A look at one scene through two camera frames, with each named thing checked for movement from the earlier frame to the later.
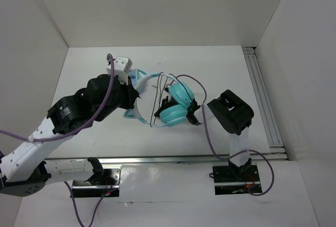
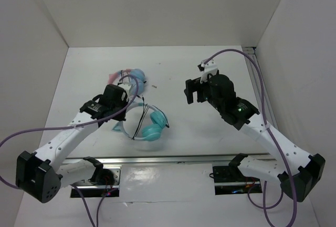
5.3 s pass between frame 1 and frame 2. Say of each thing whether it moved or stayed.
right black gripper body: moved
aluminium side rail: stayed
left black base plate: stayed
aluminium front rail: stayed
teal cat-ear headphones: moved
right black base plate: stayed
